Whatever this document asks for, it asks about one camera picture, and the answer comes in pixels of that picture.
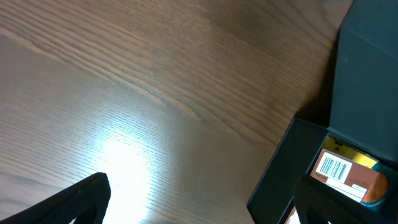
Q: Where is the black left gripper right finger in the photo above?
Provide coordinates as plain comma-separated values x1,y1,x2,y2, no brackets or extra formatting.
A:
294,175,397,224

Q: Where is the brown Pocky box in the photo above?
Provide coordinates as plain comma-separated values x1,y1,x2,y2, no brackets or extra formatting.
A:
310,149,379,203

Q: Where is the teal Chunkies cookie box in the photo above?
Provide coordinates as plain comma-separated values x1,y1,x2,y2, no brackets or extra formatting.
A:
361,162,397,211

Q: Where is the dark green box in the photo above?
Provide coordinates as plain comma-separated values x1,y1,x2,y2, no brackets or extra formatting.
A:
247,0,397,223

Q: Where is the yellow snack bag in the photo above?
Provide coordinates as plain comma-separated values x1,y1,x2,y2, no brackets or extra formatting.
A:
323,136,378,169

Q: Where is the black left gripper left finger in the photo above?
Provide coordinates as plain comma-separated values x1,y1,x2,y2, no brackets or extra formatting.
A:
1,172,111,224

